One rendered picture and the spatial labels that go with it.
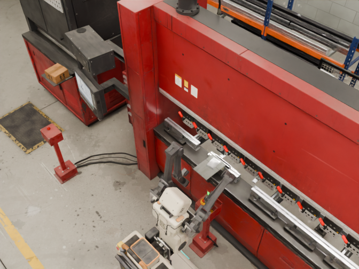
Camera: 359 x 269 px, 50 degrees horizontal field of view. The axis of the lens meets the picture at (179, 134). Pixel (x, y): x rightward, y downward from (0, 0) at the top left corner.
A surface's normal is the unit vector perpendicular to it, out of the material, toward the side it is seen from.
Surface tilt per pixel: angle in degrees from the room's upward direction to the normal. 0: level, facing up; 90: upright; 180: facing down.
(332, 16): 90
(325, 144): 90
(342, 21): 90
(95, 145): 0
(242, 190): 0
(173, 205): 48
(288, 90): 90
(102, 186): 0
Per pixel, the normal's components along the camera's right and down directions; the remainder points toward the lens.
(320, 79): 0.00, -0.68
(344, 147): -0.74, 0.50
